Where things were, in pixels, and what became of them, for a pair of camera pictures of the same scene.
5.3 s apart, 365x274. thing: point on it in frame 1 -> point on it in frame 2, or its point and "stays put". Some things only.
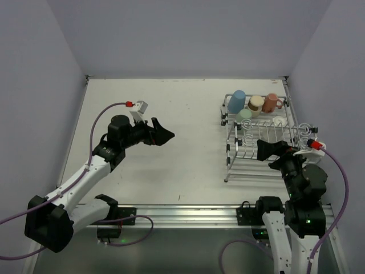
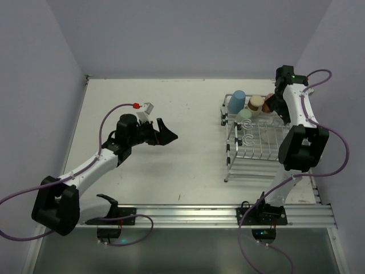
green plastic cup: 243,114 stays put
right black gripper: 279,157 -> 274,103
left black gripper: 150,135 stays put
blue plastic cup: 236,102 stays put
